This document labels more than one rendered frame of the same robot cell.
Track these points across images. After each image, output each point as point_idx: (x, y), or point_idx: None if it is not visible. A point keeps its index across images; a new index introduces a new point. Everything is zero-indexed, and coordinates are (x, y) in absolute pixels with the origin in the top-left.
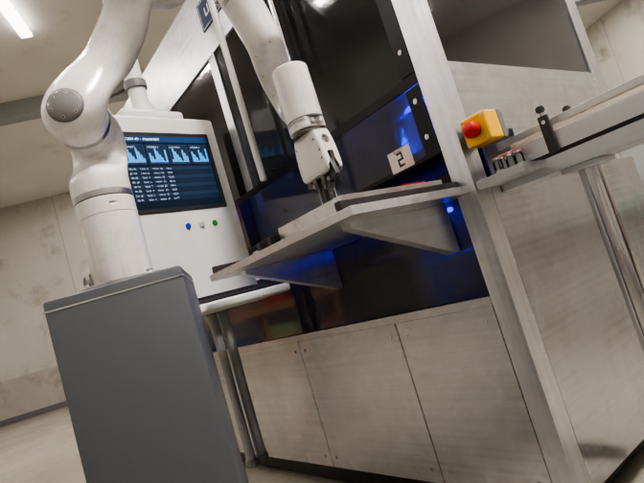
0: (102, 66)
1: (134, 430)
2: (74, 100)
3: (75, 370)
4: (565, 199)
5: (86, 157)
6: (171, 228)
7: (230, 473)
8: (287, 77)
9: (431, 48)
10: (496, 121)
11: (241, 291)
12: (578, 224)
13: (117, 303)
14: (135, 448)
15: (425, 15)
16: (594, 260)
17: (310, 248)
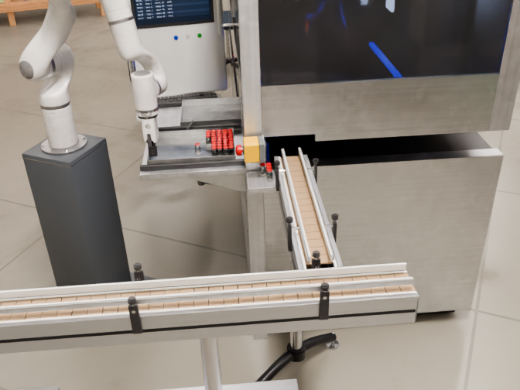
0: (45, 47)
1: (53, 211)
2: (29, 70)
3: (33, 182)
4: (352, 186)
5: None
6: (162, 39)
7: (84, 241)
8: (133, 85)
9: (246, 78)
10: (255, 152)
11: None
12: (357, 203)
13: (46, 166)
14: (53, 217)
15: (251, 52)
16: (360, 226)
17: None
